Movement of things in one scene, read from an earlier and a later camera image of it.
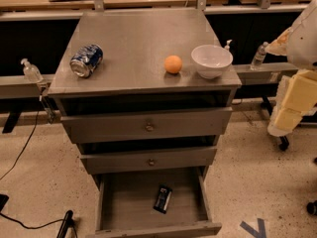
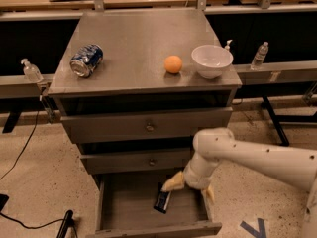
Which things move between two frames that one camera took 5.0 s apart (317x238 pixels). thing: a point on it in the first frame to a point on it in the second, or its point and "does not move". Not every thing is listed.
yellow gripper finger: [301, 92] to [175, 182]
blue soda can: [85, 60] does not move
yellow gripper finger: [288, 119] to [211, 193]
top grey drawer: [147, 125] does not move
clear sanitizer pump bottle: [31, 71] does not move
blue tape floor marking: [261, 225] does not move
